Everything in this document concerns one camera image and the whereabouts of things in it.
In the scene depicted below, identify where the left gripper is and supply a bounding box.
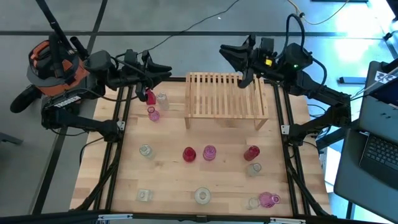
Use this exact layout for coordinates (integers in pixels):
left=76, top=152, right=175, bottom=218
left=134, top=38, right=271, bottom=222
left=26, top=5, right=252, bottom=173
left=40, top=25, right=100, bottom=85
left=109, top=50, right=173, bottom=103

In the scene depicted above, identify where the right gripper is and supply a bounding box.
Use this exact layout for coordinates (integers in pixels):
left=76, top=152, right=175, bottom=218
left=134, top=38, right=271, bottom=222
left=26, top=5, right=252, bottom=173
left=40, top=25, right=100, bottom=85
left=219, top=34, right=282, bottom=89

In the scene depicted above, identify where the clear textured bottle vase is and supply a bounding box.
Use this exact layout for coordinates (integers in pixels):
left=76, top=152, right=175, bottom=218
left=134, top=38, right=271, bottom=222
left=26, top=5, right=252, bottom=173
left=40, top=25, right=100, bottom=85
left=156, top=91, right=170, bottom=111

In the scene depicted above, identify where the wooden slatted shelf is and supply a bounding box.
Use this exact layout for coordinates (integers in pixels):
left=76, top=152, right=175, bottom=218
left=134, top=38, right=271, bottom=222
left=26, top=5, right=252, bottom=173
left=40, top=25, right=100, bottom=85
left=184, top=72, right=270, bottom=131

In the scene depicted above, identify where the clear bulb glass vase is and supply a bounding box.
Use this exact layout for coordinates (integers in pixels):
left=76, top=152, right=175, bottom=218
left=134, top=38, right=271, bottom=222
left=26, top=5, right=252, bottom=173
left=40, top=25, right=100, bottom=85
left=246, top=162, right=262, bottom=178
left=139, top=144, right=155, bottom=160

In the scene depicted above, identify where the red round glass vase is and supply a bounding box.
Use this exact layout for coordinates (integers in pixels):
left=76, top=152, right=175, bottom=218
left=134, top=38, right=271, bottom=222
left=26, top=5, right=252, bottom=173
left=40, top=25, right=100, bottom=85
left=182, top=146, right=197, bottom=163

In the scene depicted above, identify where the pink ribbed bottle vase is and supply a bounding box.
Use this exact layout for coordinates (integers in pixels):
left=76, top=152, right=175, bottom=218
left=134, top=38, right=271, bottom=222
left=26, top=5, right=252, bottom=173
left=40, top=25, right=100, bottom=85
left=202, top=144, right=217, bottom=162

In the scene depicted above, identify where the red ribbed bottle vase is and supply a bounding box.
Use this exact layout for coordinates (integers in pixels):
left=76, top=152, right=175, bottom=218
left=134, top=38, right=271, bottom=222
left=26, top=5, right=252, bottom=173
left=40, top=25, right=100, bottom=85
left=243, top=145, right=261, bottom=162

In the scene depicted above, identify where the clear wide round vase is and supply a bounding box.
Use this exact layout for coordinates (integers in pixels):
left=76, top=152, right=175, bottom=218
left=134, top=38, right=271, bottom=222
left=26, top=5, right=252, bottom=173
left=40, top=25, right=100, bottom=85
left=194, top=186, right=212, bottom=205

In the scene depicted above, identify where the pink flared-neck glass vase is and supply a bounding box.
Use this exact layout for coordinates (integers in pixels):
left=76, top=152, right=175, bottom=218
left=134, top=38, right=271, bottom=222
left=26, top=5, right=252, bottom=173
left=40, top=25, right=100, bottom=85
left=258, top=191, right=282, bottom=208

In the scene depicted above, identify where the orange and black shop vacuum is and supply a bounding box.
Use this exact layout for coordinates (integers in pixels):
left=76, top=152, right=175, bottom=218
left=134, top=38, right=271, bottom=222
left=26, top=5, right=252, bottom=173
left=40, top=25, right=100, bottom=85
left=9, top=32, right=94, bottom=114

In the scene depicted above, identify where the long black pole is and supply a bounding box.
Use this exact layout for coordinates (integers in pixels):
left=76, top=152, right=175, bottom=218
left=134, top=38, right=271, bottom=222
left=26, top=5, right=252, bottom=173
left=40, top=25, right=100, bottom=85
left=34, top=0, right=77, bottom=54

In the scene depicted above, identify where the black desk leg bar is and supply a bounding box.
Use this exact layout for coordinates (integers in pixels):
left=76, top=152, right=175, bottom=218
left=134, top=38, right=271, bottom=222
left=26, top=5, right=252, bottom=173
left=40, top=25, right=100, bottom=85
left=315, top=121, right=360, bottom=152

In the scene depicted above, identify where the white fiducial marker tag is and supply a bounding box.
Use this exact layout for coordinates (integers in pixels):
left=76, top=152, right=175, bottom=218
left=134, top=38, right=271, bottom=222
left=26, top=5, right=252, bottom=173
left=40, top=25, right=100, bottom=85
left=374, top=70, right=389, bottom=84

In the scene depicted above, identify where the clear short glass vase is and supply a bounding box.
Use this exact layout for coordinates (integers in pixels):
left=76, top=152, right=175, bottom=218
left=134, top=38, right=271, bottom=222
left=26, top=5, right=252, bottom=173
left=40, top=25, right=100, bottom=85
left=246, top=197, right=261, bottom=210

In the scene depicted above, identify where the dark monitor with marker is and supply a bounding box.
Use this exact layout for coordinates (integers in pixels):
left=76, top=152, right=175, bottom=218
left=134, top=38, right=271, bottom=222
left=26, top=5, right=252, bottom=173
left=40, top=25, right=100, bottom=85
left=364, top=58, right=398, bottom=106

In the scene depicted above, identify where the grey floor foot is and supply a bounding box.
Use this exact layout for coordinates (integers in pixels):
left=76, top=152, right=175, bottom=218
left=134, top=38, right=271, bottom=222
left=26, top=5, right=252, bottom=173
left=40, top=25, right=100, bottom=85
left=0, top=131, right=24, bottom=146

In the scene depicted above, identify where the grey laptop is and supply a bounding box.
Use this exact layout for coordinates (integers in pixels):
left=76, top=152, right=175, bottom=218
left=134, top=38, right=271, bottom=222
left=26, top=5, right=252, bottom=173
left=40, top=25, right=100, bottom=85
left=356, top=93, right=398, bottom=182

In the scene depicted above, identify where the grey desk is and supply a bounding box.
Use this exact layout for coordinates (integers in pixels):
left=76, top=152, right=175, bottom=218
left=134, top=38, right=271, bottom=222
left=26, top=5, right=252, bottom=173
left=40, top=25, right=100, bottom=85
left=333, top=127, right=398, bottom=223

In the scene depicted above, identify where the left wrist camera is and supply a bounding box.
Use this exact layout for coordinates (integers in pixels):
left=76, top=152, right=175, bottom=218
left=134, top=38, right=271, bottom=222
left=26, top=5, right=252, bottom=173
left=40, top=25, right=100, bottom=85
left=123, top=49, right=138, bottom=75

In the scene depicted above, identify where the black floor cable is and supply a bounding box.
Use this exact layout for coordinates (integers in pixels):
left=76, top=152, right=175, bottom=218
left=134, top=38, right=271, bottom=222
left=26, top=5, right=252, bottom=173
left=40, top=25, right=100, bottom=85
left=136, top=0, right=242, bottom=56

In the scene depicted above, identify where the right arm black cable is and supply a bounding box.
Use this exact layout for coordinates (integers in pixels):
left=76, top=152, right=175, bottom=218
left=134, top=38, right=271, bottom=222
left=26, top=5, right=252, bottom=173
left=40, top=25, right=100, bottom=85
left=280, top=13, right=307, bottom=60

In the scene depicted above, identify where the yellow floor cable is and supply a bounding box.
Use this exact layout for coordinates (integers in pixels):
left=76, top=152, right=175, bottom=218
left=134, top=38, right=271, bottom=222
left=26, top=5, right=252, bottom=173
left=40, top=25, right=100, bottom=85
left=285, top=0, right=351, bottom=26

